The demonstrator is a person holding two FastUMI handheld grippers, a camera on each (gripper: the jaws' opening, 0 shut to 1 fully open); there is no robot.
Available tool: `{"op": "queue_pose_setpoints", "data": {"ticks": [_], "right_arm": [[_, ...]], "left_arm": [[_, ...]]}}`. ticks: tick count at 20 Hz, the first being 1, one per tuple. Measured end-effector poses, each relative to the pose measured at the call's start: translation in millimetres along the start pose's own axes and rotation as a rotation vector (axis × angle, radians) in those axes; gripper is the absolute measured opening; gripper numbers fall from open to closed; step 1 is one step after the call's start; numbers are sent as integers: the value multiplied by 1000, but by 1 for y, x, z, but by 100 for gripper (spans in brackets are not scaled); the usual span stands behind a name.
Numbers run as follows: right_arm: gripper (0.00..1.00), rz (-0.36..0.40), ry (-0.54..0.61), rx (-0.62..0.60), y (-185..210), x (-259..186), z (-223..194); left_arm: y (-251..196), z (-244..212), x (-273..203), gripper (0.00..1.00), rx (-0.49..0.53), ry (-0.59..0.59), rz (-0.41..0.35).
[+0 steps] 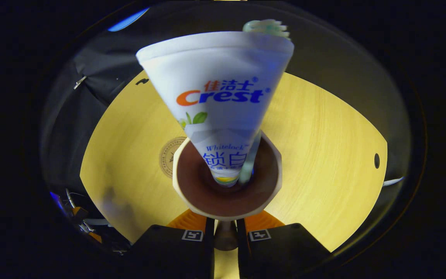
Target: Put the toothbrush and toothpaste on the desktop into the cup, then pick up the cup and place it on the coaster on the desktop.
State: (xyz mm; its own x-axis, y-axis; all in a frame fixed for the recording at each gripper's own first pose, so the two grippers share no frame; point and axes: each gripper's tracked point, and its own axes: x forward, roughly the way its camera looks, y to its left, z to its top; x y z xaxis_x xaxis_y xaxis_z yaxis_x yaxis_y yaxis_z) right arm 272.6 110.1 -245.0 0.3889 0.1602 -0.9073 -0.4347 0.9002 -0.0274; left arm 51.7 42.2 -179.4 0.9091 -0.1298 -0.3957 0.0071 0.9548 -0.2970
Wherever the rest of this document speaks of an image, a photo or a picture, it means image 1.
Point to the white toothpaste tube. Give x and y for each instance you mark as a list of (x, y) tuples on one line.
[(215, 69)]

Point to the wooden desktop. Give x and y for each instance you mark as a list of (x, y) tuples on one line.
[(323, 155)]

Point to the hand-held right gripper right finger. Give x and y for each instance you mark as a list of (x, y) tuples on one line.
[(277, 252)]

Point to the light blue toothbrush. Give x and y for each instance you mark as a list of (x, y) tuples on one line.
[(265, 26)]

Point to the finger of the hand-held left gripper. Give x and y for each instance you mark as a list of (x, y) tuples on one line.
[(79, 211), (95, 237)]

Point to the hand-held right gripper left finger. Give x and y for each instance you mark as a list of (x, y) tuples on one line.
[(176, 252)]

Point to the silver metal clip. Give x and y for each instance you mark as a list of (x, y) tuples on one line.
[(79, 81)]

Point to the round cork coaster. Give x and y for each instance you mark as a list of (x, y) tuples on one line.
[(167, 159)]

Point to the black desk grommet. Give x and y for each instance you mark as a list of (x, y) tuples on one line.
[(376, 160), (141, 81)]

